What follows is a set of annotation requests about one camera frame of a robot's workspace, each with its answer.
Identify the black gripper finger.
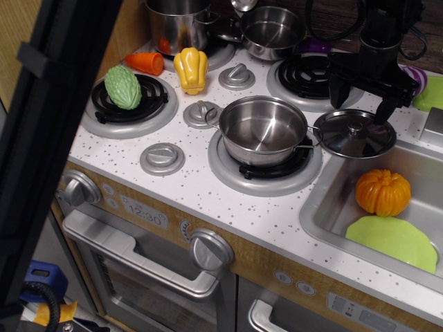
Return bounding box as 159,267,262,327
374,97,398,125
329,75,352,109

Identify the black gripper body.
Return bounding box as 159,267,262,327
327,52,418,100

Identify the steel pot lid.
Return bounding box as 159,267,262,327
314,109,397,158

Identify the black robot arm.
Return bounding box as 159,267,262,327
327,1,424,125

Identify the small steel pot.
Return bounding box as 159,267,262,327
204,95,324,167

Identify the tall steel stock pot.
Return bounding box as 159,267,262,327
145,0,220,56

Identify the back right burner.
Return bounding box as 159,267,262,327
265,53,365,113

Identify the burner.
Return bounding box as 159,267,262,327
208,131,323,197
81,74,178,139
145,37,236,72
265,53,365,113

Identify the purple striped toy onion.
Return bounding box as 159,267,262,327
402,66,428,98

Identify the green plate at right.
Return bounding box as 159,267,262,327
413,75,443,112

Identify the silver faucet base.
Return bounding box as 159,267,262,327
419,107,443,147

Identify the purple toy cup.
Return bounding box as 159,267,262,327
298,37,332,54

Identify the orange toy pumpkin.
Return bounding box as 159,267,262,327
355,169,412,216

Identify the steel saucepan at back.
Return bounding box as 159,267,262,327
216,6,306,62

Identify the silver stove knob back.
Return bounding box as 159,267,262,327
218,63,255,91

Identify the silver stove knob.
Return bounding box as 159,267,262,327
218,63,255,91
140,142,186,176
183,100,223,129

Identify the front right burner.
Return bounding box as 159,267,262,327
208,131,323,197

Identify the steel sink basin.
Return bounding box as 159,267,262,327
300,140,442,293

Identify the back left burner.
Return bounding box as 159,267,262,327
145,37,236,72

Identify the steel ladle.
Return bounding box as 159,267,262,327
230,0,258,12

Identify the green plate in sink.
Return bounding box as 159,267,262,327
345,216,438,274

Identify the silver stove knob middle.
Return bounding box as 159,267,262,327
183,100,223,129

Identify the yellow toy bell pepper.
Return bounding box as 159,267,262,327
174,47,209,95

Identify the silver stove knob front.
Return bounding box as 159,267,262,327
140,142,186,176

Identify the orange toy carrot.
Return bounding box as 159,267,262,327
125,52,164,75

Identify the right oven dial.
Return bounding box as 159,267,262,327
190,228,235,272

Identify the oven dial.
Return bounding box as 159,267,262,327
190,228,235,272
56,169,102,208

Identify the green toy bitter gourd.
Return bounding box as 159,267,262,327
104,66,142,110

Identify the oven clock display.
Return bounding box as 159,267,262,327
120,194,169,230

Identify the front left burner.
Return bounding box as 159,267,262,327
81,74,178,139

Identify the left oven dial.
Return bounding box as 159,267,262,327
56,169,102,208

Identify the blue clamp tool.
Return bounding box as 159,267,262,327
19,260,69,303

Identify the oven door handle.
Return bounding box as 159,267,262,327
62,210,219,302

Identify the black foreground frame post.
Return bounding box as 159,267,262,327
0,0,124,308

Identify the black braided cable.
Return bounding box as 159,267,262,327
20,281,62,332

